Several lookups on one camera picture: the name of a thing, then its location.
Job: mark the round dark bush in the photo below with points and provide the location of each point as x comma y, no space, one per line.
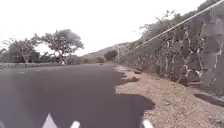
110,55

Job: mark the hill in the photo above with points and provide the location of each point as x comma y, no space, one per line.
100,52

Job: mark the large spreading tree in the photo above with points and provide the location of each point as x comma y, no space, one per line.
63,41

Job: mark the sandy gravel strip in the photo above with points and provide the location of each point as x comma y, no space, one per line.
173,103

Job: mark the pale triangular robot's own part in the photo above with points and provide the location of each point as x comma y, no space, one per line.
49,122

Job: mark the small bare-branched tree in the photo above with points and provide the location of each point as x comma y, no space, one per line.
22,50

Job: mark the bushes above stone wall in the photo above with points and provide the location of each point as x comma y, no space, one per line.
170,21

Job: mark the dark stone wall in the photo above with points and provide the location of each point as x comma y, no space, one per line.
190,50

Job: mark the low stone wall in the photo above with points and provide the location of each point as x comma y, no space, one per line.
26,65

